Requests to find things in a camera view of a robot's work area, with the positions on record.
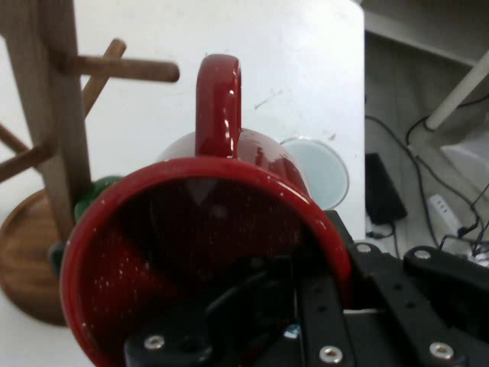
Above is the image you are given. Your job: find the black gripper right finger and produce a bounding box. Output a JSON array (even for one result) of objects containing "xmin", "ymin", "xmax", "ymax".
[{"xmin": 300, "ymin": 209, "xmax": 489, "ymax": 367}]

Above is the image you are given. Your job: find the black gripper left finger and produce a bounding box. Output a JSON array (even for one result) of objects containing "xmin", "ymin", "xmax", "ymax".
[{"xmin": 124, "ymin": 255, "xmax": 303, "ymax": 367}]

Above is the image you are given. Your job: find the red enamel mug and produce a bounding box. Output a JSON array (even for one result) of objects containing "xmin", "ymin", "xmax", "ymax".
[{"xmin": 60, "ymin": 54, "xmax": 353, "ymax": 367}]

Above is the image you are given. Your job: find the white power strip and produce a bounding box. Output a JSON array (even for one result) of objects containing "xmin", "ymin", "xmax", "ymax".
[{"xmin": 426, "ymin": 193, "xmax": 465, "ymax": 240}]

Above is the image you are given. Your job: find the black box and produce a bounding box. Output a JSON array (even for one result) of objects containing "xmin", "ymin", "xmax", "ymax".
[{"xmin": 365, "ymin": 151, "xmax": 409, "ymax": 227}]

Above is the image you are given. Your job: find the green enamel mug white print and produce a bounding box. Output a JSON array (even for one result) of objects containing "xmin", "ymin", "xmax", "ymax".
[{"xmin": 48, "ymin": 174, "xmax": 126, "ymax": 274}]

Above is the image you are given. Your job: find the white slanted furniture leg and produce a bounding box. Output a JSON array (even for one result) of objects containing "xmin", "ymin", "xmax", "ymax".
[{"xmin": 425, "ymin": 49, "xmax": 489, "ymax": 132}]

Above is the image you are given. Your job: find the brown wooden mug tree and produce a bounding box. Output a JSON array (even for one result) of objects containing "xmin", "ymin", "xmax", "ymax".
[{"xmin": 0, "ymin": 0, "xmax": 180, "ymax": 328}]

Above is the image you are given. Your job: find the black floor cable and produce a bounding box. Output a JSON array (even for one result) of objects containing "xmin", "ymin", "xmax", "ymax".
[{"xmin": 364, "ymin": 114, "xmax": 441, "ymax": 248}]

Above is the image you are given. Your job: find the white shelf frame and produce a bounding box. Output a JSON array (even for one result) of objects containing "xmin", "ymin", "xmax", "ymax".
[{"xmin": 361, "ymin": 0, "xmax": 489, "ymax": 70}]

